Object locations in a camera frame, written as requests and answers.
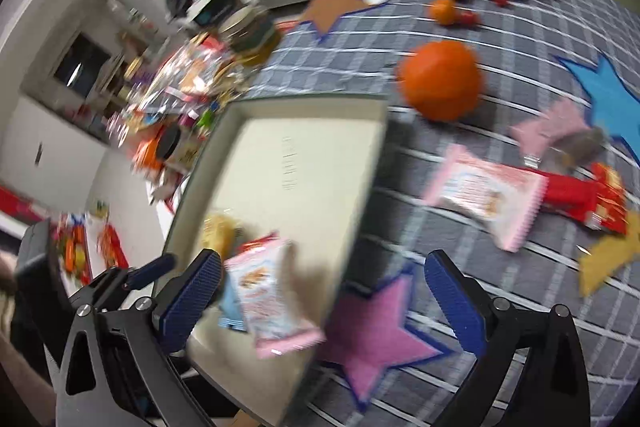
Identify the large shallow gift box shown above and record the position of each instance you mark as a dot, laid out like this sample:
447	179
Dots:
300	147

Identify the pink white snack packet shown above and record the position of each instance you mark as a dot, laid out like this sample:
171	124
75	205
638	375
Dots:
480	192
270	302

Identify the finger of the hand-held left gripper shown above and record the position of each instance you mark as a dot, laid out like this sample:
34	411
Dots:
150	271

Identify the person's left forearm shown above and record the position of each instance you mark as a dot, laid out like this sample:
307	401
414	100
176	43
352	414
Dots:
20	387

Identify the wall switch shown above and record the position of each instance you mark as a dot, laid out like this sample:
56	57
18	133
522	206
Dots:
38	154

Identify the small pink snack packet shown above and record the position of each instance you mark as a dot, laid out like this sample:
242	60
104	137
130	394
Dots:
545	127

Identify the glass jar with beige lid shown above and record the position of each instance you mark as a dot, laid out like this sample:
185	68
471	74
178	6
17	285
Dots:
255	37

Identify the heap of red snack packets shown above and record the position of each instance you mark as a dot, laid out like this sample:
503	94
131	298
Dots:
80	247

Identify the red gold patterned snack packet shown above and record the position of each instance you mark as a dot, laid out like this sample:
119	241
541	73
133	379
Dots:
607	202

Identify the large orange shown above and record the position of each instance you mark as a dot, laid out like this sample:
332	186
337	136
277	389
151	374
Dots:
440	82

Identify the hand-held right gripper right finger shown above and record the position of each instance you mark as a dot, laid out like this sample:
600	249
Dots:
455	302

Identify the pile of assorted snack bags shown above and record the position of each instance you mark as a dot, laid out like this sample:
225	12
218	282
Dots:
185	77

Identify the grey checked star tablecloth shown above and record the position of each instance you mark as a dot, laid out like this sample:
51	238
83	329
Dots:
500	307

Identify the dark printed cardboard box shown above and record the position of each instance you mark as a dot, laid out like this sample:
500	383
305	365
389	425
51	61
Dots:
212	9

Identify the jar with black lid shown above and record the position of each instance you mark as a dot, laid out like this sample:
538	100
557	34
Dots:
172	147

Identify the long red snack packet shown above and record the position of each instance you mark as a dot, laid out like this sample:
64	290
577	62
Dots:
565	194

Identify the pale yellow snack packet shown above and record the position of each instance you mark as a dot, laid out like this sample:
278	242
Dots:
220	234

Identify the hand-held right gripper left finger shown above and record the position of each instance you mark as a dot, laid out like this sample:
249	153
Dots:
195	302

